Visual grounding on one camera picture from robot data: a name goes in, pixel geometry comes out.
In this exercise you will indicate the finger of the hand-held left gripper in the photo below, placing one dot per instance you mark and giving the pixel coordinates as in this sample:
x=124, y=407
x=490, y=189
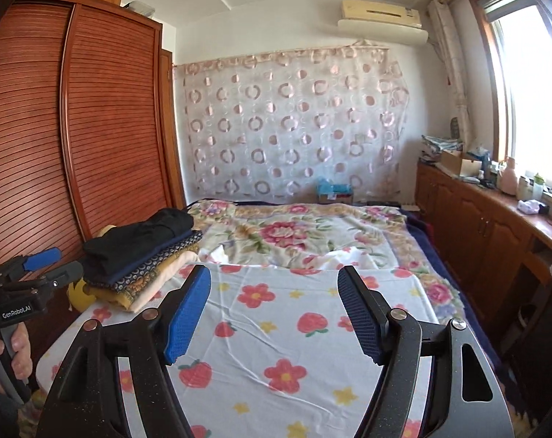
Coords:
x=43, y=258
x=63, y=273

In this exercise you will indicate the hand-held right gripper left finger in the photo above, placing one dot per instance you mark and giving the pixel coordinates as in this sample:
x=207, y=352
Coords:
x=189, y=315

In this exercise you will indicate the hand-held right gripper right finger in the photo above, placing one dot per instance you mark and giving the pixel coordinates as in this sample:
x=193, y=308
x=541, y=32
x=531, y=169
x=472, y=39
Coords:
x=360, y=315

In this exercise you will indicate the black printed t-shirt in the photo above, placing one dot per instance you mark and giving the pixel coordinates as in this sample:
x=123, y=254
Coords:
x=139, y=242

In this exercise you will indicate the stack of folded clothes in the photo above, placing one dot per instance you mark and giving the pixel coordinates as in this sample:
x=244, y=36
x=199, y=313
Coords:
x=175, y=242

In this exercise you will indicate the person's left hand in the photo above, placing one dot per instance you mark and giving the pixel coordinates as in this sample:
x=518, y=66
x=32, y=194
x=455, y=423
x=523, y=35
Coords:
x=22, y=351

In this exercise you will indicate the yellow plush toy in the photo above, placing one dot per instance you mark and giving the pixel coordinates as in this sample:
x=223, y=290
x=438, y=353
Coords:
x=80, y=296

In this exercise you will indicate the folded cream cloth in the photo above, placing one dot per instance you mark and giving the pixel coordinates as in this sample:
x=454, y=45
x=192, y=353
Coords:
x=164, y=283

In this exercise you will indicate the folded mustard yellow cloth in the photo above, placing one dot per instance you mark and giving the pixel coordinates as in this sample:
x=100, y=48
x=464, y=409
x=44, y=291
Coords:
x=114, y=299

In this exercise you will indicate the folded dotted dark cloth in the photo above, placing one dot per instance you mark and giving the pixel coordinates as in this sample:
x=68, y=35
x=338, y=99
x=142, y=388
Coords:
x=152, y=271

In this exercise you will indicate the white flower-print sheet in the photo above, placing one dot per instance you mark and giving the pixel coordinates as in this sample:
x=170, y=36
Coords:
x=276, y=328

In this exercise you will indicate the rose floral blanket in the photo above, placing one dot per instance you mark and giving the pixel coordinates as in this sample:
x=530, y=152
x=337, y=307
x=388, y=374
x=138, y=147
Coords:
x=285, y=232

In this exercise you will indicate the blue tissue pack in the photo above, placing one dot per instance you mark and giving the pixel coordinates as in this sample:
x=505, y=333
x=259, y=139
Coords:
x=334, y=189

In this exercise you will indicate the slatted wooden wardrobe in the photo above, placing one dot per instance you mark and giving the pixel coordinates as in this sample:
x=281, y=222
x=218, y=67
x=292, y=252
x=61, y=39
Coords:
x=98, y=123

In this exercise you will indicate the long wooden cabinet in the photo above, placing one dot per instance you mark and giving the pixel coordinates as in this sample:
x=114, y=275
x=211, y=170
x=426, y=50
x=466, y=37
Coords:
x=481, y=223

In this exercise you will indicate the open cardboard box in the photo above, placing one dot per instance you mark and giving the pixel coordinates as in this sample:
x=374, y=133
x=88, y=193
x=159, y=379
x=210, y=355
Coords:
x=458, y=164

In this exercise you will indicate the dark wooden chair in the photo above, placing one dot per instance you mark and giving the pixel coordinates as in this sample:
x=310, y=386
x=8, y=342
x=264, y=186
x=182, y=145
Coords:
x=542, y=315

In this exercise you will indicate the pile of printed papers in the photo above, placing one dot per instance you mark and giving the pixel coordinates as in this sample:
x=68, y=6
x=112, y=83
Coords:
x=440, y=143

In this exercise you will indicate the crumpled white plastic bag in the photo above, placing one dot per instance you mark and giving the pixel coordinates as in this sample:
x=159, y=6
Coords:
x=529, y=206

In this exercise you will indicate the pink plastic bottle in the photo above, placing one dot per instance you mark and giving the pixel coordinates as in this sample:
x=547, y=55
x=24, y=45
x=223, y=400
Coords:
x=507, y=178

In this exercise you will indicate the white jar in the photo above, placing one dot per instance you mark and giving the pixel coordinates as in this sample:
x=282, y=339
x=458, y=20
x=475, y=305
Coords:
x=523, y=187

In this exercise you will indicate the green capped bottle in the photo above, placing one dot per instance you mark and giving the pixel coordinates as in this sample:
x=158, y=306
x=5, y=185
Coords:
x=538, y=187

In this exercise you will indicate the beige window curtain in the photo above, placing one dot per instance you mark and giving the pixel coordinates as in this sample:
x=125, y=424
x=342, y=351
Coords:
x=456, y=68

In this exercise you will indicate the grey box on wardrobe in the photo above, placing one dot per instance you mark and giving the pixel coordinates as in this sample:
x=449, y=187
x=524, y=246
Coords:
x=139, y=7

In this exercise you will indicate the wooden framed window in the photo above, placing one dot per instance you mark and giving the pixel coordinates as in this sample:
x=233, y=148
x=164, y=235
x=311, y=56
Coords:
x=531, y=86

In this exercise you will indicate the sheer circle-patterned wall curtain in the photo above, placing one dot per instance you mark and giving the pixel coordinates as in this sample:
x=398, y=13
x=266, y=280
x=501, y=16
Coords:
x=289, y=123

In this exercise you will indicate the cream wall air conditioner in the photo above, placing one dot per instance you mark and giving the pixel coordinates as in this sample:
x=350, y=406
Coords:
x=383, y=20

